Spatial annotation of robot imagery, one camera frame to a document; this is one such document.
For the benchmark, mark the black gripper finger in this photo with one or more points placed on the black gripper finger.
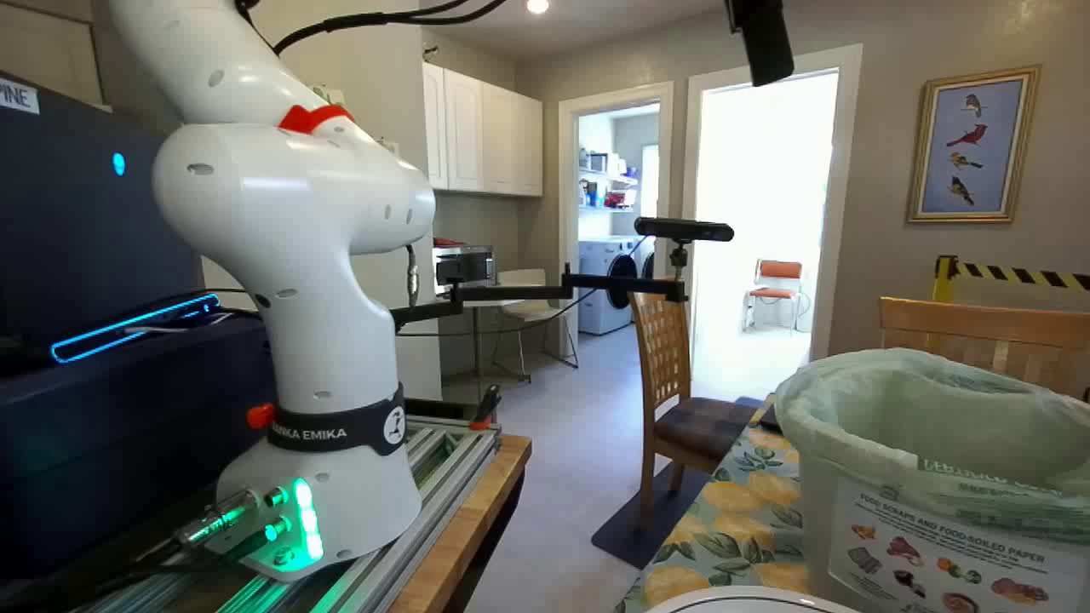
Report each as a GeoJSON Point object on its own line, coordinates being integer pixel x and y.
{"type": "Point", "coordinates": [763, 46]}

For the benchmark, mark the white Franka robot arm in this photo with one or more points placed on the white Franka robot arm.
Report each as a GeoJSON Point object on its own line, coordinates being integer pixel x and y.
{"type": "Point", "coordinates": [293, 225]}

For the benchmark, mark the white compost bin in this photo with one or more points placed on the white compost bin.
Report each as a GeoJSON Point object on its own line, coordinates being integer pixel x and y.
{"type": "Point", "coordinates": [954, 555]}

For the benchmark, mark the shelf with colourful items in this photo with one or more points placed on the shelf with colourful items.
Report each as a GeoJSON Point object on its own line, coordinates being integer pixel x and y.
{"type": "Point", "coordinates": [609, 188]}

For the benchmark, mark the round ceiling light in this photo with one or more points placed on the round ceiling light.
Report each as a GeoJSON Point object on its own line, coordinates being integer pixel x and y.
{"type": "Point", "coordinates": [536, 3]}

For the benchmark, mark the framed bird picture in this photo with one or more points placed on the framed bird picture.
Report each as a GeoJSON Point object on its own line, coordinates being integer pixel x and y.
{"type": "Point", "coordinates": [971, 145]}

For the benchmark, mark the orange chair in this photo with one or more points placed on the orange chair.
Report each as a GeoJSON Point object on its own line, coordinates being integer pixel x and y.
{"type": "Point", "coordinates": [779, 296]}

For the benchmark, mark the white washing machine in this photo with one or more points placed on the white washing machine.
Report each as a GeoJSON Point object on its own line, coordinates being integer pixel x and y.
{"type": "Point", "coordinates": [602, 309]}

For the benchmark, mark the wooden lattice chair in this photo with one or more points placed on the wooden lattice chair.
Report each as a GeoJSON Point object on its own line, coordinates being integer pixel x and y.
{"type": "Point", "coordinates": [663, 351]}

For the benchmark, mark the yellow black hazard bar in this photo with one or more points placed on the yellow black hazard bar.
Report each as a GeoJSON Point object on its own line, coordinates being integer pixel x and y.
{"type": "Point", "coordinates": [1023, 273]}

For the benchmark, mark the white plastic chair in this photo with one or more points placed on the white plastic chair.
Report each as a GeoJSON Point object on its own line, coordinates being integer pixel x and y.
{"type": "Point", "coordinates": [526, 310]}

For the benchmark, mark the small grey black appliance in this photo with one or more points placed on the small grey black appliance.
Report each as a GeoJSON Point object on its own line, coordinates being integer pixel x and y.
{"type": "Point", "coordinates": [463, 264]}

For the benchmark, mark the dark striped seat cushion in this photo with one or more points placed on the dark striped seat cushion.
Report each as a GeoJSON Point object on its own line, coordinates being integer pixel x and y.
{"type": "Point", "coordinates": [702, 425]}

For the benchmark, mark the dark floor mat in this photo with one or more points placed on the dark floor mat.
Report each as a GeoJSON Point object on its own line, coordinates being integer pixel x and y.
{"type": "Point", "coordinates": [636, 528]}

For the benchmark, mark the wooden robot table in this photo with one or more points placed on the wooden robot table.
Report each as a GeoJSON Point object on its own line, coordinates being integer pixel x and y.
{"type": "Point", "coordinates": [478, 522]}

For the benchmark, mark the white patterned bowl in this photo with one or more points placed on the white patterned bowl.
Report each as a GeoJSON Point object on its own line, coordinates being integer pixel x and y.
{"type": "Point", "coordinates": [737, 601]}

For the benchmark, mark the small orange knob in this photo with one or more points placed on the small orange knob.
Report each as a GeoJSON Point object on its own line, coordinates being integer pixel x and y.
{"type": "Point", "coordinates": [259, 416]}

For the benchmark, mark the blue glowing light bar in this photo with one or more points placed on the blue glowing light bar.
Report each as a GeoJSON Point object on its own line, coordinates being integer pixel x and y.
{"type": "Point", "coordinates": [131, 327]}

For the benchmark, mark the black computer case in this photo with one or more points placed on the black computer case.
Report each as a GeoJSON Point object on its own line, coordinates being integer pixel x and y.
{"type": "Point", "coordinates": [78, 214]}

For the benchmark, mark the white paper label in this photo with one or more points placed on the white paper label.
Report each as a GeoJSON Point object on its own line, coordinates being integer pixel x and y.
{"type": "Point", "coordinates": [18, 96]}

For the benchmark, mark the dark controller box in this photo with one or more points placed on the dark controller box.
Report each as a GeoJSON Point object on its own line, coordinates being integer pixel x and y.
{"type": "Point", "coordinates": [102, 453]}

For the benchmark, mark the wide white door frame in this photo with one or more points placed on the wide white door frame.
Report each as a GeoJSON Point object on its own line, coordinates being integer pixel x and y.
{"type": "Point", "coordinates": [845, 225]}

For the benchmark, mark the black stereo camera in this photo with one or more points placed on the black stereo camera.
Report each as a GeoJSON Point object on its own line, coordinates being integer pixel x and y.
{"type": "Point", "coordinates": [682, 229]}

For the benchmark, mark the narrow white door frame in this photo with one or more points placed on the narrow white door frame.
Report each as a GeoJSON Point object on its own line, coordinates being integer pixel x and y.
{"type": "Point", "coordinates": [562, 204]}

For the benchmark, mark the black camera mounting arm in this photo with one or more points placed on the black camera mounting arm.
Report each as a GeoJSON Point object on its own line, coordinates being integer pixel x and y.
{"type": "Point", "coordinates": [511, 289]}

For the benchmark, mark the aluminium rail base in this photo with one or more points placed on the aluminium rail base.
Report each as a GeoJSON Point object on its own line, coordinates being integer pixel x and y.
{"type": "Point", "coordinates": [443, 465]}

